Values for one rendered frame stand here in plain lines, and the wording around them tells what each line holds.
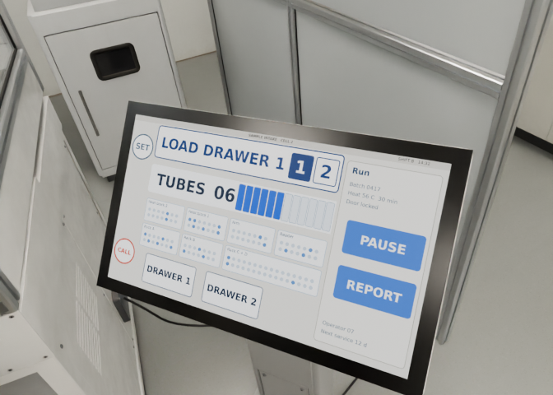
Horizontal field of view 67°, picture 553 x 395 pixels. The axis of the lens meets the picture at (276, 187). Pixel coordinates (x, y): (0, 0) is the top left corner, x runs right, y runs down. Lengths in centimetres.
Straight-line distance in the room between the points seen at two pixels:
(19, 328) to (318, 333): 52
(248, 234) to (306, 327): 15
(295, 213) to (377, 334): 19
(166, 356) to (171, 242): 117
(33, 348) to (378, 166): 68
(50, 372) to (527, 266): 182
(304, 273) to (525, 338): 141
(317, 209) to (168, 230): 24
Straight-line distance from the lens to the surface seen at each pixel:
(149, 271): 69
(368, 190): 55
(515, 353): 185
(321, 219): 56
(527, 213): 239
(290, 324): 60
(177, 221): 66
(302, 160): 57
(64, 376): 100
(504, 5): 108
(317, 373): 91
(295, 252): 57
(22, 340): 89
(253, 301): 61
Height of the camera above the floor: 150
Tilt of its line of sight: 39 degrees down
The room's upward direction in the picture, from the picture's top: 6 degrees counter-clockwise
